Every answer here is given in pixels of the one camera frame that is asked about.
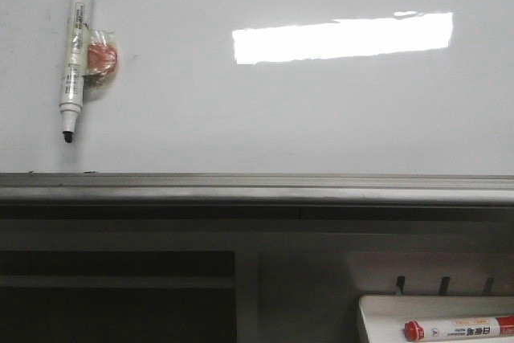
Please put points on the red capped whiteboard marker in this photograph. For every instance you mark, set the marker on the red capped whiteboard marker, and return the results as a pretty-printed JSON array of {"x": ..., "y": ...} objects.
[{"x": 458, "y": 329}]

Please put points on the white plastic accessory tray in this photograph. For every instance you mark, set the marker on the white plastic accessory tray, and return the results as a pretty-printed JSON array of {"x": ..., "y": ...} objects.
[{"x": 381, "y": 318}]

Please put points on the white black-tipped whiteboard marker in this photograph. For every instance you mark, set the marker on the white black-tipped whiteboard marker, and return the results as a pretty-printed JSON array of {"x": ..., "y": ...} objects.
[{"x": 75, "y": 65}]

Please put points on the grey aluminium whiteboard tray rail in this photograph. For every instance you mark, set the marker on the grey aluminium whiteboard tray rail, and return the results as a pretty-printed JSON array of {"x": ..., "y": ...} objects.
[{"x": 256, "y": 189}]

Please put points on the red magnet taped to marker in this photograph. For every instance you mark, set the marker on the red magnet taped to marker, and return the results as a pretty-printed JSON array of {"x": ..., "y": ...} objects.
[{"x": 102, "y": 59}]

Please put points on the white whiteboard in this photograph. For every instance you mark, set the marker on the white whiteboard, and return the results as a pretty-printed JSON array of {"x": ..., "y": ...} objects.
[{"x": 267, "y": 86}]

